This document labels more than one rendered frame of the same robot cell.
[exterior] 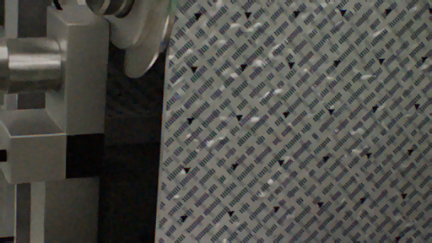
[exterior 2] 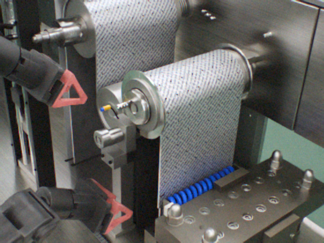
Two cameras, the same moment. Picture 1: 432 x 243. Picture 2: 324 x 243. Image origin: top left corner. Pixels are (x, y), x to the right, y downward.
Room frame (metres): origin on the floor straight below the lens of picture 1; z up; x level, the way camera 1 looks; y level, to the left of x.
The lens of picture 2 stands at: (-0.27, 0.26, 1.74)
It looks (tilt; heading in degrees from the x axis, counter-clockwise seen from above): 32 degrees down; 342
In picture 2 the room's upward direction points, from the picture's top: 2 degrees clockwise
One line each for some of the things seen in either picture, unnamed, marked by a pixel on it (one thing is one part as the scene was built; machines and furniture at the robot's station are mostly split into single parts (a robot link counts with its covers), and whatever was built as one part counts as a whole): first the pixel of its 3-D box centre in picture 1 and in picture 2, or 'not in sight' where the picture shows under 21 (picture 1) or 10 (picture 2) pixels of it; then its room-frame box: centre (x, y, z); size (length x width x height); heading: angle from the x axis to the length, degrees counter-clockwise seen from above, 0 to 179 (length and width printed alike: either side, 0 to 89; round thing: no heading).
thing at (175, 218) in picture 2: not in sight; (175, 212); (0.43, -0.01, 1.05); 0.04 x 0.04 x 0.04
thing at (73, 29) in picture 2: not in sight; (69, 31); (0.78, 0.15, 1.33); 0.06 x 0.06 x 0.06; 22
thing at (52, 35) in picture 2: not in sight; (45, 36); (0.75, 0.20, 1.33); 0.06 x 0.03 x 0.03; 112
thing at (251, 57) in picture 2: not in sight; (243, 56); (0.67, -0.24, 1.28); 0.06 x 0.05 x 0.02; 112
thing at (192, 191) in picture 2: not in sight; (203, 187); (0.52, -0.11, 1.03); 0.21 x 0.04 x 0.03; 112
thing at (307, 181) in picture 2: not in sight; (308, 177); (0.47, -0.35, 1.05); 0.04 x 0.04 x 0.04
